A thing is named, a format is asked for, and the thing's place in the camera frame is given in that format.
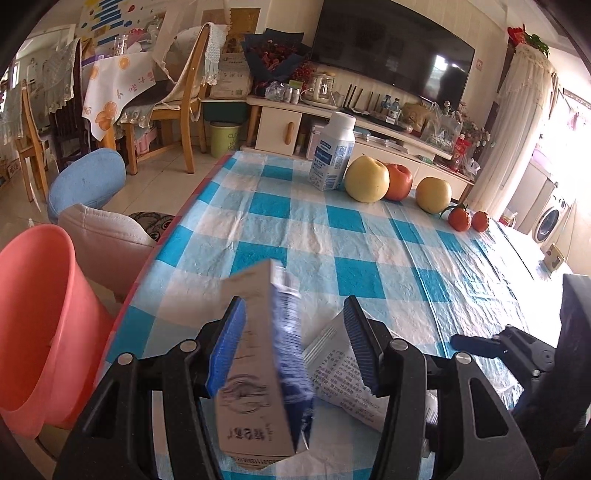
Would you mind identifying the brown paper bag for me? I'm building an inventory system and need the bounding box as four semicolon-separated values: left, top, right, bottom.
399;102;432;134

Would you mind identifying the pink metal case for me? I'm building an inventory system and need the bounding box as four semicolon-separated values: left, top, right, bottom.
302;121;324;158

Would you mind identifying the white paper leaflet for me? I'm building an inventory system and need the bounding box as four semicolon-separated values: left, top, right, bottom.
302;308;439;435

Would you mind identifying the wooden chair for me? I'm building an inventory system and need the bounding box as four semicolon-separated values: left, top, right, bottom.
14;80;51;204
121;23;211;175

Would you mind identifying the dark green storage box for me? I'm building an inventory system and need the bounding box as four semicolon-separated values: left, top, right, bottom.
203;102;250;125

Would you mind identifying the lace-covered standing air conditioner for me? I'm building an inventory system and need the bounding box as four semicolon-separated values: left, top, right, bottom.
466;44;557;222

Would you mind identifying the dark blue flower bouquet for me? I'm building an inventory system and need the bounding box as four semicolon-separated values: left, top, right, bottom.
242;28;312;90

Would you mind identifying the small card box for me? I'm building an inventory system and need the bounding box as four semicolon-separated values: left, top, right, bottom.
542;243;566;273

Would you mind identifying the light green waste bin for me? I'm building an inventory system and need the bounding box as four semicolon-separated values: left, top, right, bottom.
209;121;243;158

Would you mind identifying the blue round stool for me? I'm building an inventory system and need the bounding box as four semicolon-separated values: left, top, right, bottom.
47;148;126;222

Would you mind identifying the blue yellow wall poster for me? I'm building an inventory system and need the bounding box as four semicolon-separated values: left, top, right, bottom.
78;0;139;33

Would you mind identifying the white electric kettle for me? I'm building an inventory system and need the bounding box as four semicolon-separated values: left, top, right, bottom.
305;71;340;107

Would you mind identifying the pink plastic bucket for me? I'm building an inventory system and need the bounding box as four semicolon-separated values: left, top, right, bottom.
0;224;118;439

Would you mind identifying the white orange-print cloth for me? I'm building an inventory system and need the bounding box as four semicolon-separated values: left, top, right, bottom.
82;48;155;139

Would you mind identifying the red apple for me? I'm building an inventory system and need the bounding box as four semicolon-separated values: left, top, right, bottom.
381;162;414;202

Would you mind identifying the white printed sack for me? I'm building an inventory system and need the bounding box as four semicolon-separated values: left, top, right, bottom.
210;51;254;100

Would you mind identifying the dark patterned floor mat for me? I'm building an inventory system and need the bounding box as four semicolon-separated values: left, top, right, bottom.
128;211;176;243

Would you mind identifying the cream television cabinet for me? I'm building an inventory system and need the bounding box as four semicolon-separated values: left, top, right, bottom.
246;95;476;190

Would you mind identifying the tall white plastic bottle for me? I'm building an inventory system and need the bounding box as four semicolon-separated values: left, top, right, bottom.
308;111;356;192

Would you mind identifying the blue checked tablecloth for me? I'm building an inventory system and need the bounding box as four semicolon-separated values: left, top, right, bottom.
95;150;561;480

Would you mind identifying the white round stool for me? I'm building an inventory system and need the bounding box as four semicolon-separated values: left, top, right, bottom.
58;203;158;303

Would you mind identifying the black router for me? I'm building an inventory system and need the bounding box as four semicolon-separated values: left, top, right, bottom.
339;83;384;118

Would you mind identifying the white lace chair cloth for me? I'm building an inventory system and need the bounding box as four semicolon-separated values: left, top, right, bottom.
201;21;229;86

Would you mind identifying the clear plastic bag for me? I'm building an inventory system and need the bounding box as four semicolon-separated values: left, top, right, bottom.
420;102;465;148

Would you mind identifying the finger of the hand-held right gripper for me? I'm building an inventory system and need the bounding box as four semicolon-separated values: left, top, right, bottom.
450;324;561;404

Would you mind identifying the grey lace cloth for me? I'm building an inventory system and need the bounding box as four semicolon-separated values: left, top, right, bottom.
41;39;79;114

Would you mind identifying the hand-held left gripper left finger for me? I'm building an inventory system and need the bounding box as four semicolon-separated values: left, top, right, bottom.
53;295;247;480

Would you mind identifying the black flat television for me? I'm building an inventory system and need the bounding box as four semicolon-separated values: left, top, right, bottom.
310;0;476;109

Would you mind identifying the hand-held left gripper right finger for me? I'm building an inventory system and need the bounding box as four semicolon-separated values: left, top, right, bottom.
342;295;541;480

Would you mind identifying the yellow pear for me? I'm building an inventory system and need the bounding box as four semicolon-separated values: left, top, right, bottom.
416;176;453;215
344;155;391;204

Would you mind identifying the blue white milk carton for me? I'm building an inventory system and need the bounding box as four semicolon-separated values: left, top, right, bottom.
215;258;315;460

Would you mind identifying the white washing machine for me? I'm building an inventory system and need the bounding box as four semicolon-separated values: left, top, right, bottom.
531;185;578;245

